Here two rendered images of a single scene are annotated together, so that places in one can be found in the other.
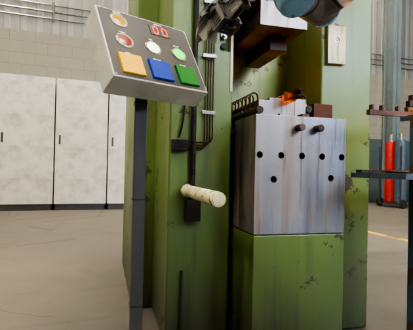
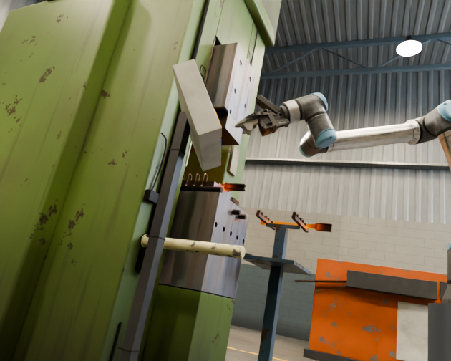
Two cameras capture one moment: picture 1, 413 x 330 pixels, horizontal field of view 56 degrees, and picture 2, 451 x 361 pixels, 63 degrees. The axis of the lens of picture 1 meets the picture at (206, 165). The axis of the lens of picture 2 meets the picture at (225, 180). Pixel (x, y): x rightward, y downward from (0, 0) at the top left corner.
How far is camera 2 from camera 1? 110 cm
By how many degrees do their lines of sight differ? 50
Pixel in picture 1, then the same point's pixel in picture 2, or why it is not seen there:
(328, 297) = (221, 352)
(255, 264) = (197, 317)
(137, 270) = (144, 311)
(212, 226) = not seen: hidden behind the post
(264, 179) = not seen: hidden behind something
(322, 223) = (229, 289)
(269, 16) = (229, 125)
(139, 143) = (173, 186)
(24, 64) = not seen: outside the picture
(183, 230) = (132, 279)
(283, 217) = (215, 278)
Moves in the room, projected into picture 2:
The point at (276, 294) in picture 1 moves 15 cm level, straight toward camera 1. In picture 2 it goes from (201, 347) to (223, 354)
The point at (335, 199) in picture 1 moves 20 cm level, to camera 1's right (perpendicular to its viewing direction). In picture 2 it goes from (236, 271) to (258, 278)
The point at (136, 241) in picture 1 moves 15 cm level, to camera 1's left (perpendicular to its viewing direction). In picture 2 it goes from (151, 280) to (112, 271)
